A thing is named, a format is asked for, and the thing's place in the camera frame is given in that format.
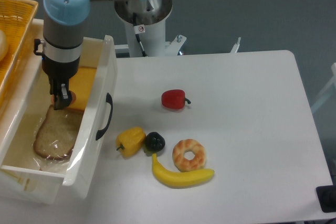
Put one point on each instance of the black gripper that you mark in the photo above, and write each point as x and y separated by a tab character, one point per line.
60	65

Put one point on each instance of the brown egg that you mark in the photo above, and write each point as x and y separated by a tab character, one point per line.
72	94

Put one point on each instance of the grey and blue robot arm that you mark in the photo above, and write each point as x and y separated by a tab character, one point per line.
60	47

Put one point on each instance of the open upper white drawer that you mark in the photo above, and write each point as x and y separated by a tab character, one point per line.
76	172

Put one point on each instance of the white drawer cabinet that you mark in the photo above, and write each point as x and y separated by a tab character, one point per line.
18	182

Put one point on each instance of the yellow cheese slice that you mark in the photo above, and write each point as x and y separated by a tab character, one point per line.
80	84

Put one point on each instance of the brown bread slice in plastic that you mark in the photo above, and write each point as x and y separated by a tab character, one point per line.
56	137

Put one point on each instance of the yellow bell pepper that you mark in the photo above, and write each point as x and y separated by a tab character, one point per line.
130	141

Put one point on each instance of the orange wicker basket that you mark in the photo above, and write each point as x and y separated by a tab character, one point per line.
16	18

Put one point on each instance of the dark purple mangosteen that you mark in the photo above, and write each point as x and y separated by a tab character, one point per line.
153	143

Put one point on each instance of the red bell pepper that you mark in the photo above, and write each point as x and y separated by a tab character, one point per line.
174	99

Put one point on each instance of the yellow banana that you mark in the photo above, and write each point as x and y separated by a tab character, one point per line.
180	179

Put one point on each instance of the black device at table edge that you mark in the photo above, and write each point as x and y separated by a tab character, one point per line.
326	197

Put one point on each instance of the black drawer handle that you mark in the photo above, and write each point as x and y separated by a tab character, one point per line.
107	117

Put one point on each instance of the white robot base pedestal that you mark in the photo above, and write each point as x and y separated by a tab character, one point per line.
145	28

